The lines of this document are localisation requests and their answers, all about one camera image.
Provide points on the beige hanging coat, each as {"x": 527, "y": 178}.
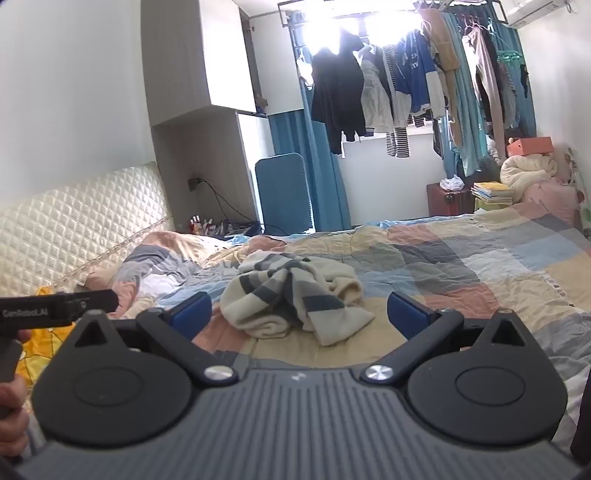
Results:
{"x": 443, "y": 46}

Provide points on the person's left hand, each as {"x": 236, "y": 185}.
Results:
{"x": 14, "y": 410}

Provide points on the yellow cloth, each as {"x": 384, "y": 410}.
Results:
{"x": 44, "y": 350}

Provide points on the floral pillow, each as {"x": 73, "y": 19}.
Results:
{"x": 581, "y": 194}

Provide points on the black white striped shirt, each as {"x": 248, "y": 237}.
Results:
{"x": 398, "y": 143}

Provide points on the white air conditioner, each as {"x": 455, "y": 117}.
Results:
{"x": 535, "y": 11}

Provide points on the patchwork quilt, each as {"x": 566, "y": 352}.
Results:
{"x": 461, "y": 258}

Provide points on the pink blanket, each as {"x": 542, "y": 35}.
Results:
{"x": 549, "y": 198}

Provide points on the white plastic bag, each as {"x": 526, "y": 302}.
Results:
{"x": 451, "y": 183}

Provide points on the stack of books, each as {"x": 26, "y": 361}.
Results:
{"x": 491, "y": 191}

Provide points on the pink brown hanging garment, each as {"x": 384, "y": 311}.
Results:
{"x": 487, "y": 83}

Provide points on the white hanging shirt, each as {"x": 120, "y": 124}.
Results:
{"x": 376, "y": 101}

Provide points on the red brown wooden box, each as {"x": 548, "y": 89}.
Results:
{"x": 443, "y": 203}

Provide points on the blue curtain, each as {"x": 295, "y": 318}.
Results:
{"x": 323, "y": 184}

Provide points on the group of small bottles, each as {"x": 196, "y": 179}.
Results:
{"x": 198, "y": 225}

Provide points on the cream striped sweater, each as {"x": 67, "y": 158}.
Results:
{"x": 277, "y": 304}

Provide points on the patchwork pillow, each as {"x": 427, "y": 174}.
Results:
{"x": 166, "y": 249}

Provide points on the green clip hanger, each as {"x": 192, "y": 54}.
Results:
{"x": 508, "y": 57}

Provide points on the blue and white jersey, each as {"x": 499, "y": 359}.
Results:
{"x": 415, "y": 78}

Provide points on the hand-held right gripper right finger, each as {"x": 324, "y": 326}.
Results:
{"x": 406, "y": 316}

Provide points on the grey wooden wardrobe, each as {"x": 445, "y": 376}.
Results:
{"x": 184, "y": 60}

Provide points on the cream quilted headboard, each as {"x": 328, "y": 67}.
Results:
{"x": 69, "y": 221}

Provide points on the black wall charger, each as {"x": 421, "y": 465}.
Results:
{"x": 194, "y": 183}

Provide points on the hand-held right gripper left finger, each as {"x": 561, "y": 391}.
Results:
{"x": 194, "y": 316}

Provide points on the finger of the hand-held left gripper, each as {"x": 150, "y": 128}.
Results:
{"x": 92, "y": 302}

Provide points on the cream folded duvet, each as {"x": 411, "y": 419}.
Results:
{"x": 526, "y": 173}

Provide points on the orange box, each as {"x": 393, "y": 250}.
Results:
{"x": 531, "y": 146}

